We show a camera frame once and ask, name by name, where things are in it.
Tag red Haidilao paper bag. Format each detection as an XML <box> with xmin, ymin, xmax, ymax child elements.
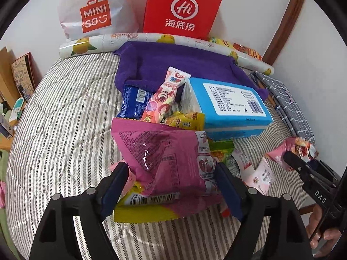
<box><xmin>143</xmin><ymin>0</ymin><xmax>222</xmax><ymax>39</ymax></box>

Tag small pink white candy packet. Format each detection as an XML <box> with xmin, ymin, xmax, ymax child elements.
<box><xmin>244</xmin><ymin>157</ymin><xmax>276</xmax><ymax>195</ymax></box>

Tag brown wooden door frame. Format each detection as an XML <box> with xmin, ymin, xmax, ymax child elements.
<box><xmin>263</xmin><ymin>0</ymin><xmax>305</xmax><ymax>65</ymax></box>

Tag right hand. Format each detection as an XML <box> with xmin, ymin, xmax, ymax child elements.
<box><xmin>305</xmin><ymin>204</ymin><xmax>341</xmax><ymax>258</ymax></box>

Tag dark blue snack packet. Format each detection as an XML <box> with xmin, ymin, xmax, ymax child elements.
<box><xmin>117</xmin><ymin>85</ymin><xmax>154</xmax><ymax>120</ymax></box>

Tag light pink snack packet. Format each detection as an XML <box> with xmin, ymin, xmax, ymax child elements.
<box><xmin>109</xmin><ymin>160</ymin><xmax>137</xmax><ymax>196</ymax></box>

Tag grey checked fabric pouch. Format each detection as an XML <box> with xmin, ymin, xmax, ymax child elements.
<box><xmin>250</xmin><ymin>72</ymin><xmax>316</xmax><ymax>145</ymax></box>

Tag orange chips bag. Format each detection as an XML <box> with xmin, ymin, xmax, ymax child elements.
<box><xmin>233</xmin><ymin>42</ymin><xmax>262</xmax><ymax>61</ymax></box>

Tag large magenta snack bag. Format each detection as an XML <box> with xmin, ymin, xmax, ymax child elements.
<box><xmin>111</xmin><ymin>118</ymin><xmax>222</xmax><ymax>219</ymax></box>

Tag striped quilted bed cover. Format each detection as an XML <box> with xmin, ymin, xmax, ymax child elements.
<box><xmin>5</xmin><ymin>50</ymin><xmax>310</xmax><ymax>260</ymax></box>

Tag pink strawberry bear snack stick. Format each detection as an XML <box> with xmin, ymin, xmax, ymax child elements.
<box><xmin>141</xmin><ymin>66</ymin><xmax>191</xmax><ymax>123</ymax></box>

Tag purple towel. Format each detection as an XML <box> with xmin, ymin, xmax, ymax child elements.
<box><xmin>113</xmin><ymin>42</ymin><xmax>269</xmax><ymax>100</ymax></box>

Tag white Miniso shopping bag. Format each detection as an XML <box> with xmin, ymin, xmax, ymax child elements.
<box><xmin>57</xmin><ymin>0</ymin><xmax>146</xmax><ymax>41</ymax></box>

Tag yellow chips bag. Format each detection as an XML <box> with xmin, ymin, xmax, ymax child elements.
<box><xmin>209</xmin><ymin>37</ymin><xmax>234</xmax><ymax>48</ymax></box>

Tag pink panda snack packet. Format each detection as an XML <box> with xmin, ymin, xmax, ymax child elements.
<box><xmin>266</xmin><ymin>137</ymin><xmax>319</xmax><ymax>171</ymax></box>

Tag rolled lemon print mat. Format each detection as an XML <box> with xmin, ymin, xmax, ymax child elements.
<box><xmin>59</xmin><ymin>33</ymin><xmax>275</xmax><ymax>76</ymax></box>

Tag green cracker snack packet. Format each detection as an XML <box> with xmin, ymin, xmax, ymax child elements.
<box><xmin>208</xmin><ymin>138</ymin><xmax>235</xmax><ymax>165</ymax></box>

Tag blue tissue pack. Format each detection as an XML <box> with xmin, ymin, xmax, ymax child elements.
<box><xmin>179</xmin><ymin>78</ymin><xmax>273</xmax><ymax>141</ymax></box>

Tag yellow cracker snack packet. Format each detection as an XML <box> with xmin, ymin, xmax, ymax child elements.
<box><xmin>164</xmin><ymin>112</ymin><xmax>205</xmax><ymax>131</ymax></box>

